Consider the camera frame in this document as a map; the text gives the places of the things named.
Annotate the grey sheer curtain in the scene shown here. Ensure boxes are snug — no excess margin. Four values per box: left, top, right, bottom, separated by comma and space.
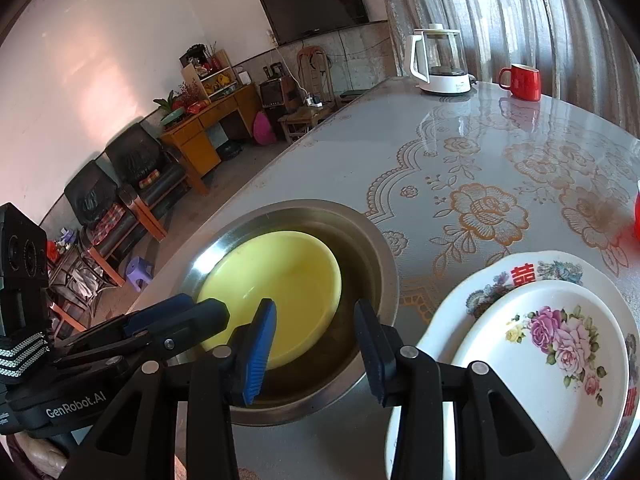
375, 0, 640, 136

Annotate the wooden cabinet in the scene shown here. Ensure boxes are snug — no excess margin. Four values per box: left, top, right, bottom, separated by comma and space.
160, 84, 262, 196

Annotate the white plate with pink roses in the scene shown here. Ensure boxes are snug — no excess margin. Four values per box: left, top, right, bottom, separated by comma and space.
450, 280, 630, 480

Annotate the yellow bowl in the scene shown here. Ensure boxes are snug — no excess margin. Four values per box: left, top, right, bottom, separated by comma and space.
196, 230, 342, 372

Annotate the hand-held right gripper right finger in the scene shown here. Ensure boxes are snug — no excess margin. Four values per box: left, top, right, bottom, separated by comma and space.
353, 298, 573, 480

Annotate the floral plastic tablecloth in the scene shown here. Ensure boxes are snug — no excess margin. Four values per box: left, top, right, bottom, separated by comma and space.
125, 77, 640, 480

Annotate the stainless steel basin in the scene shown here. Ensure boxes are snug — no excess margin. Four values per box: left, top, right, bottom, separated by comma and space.
181, 200, 400, 427

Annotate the pink ball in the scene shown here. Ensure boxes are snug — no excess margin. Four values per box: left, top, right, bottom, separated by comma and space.
253, 111, 277, 144

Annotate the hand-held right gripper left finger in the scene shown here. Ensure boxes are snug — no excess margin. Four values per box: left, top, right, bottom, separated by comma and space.
60, 298, 278, 480

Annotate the wooden shelf box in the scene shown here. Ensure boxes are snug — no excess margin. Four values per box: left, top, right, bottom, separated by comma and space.
181, 51, 236, 98

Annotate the glass coffee table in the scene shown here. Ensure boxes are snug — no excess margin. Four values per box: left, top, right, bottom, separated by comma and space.
47, 245, 121, 331

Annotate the black leather armchair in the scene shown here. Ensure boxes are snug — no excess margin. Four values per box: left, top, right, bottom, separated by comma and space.
64, 161, 136, 251
105, 124, 191, 201

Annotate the small black television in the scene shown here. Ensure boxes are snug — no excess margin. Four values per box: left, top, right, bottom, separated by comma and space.
259, 79, 287, 108

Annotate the low wooden table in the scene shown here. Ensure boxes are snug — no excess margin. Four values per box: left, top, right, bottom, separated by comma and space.
278, 105, 333, 142

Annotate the white glass electric kettle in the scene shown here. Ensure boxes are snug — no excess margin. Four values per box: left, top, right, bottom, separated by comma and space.
410, 23, 473, 95

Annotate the wooden chair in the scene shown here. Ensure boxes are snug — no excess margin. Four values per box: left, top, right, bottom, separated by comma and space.
297, 46, 337, 106

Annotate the purple plastic stool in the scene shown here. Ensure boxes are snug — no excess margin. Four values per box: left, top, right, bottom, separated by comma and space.
124, 256, 151, 293

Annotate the white plate with red print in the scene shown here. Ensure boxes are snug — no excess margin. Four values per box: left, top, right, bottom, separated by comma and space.
385, 251, 633, 480

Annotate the black flat television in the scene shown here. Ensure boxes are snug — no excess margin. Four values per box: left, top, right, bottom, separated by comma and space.
259, 0, 370, 46

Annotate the red mug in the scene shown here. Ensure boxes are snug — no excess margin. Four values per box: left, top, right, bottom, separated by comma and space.
497, 64, 542, 101

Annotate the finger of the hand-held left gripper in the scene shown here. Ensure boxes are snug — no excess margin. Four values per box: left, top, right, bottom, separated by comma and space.
50, 299, 231, 378
52, 294, 195, 357

